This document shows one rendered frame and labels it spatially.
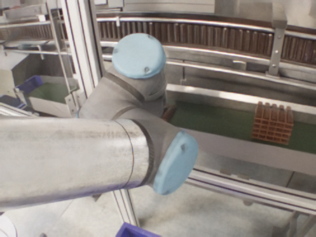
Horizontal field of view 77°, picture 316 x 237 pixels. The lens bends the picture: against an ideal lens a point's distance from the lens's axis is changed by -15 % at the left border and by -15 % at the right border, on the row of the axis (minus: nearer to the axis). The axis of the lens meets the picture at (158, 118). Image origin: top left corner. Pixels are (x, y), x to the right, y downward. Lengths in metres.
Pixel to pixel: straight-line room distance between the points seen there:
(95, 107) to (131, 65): 0.09
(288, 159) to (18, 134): 0.61
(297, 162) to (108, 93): 0.51
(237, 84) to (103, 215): 0.96
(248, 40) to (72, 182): 0.57
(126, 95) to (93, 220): 1.01
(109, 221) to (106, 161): 1.08
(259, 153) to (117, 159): 0.48
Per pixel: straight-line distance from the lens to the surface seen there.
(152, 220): 1.26
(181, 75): 0.87
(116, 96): 0.38
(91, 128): 0.23
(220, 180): 0.65
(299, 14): 0.92
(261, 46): 0.66
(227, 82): 0.83
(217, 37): 0.67
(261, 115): 0.62
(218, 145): 0.65
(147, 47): 0.40
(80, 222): 1.33
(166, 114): 0.71
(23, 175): 0.19
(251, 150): 0.64
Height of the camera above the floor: 1.09
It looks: 36 degrees down
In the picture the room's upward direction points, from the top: 4 degrees counter-clockwise
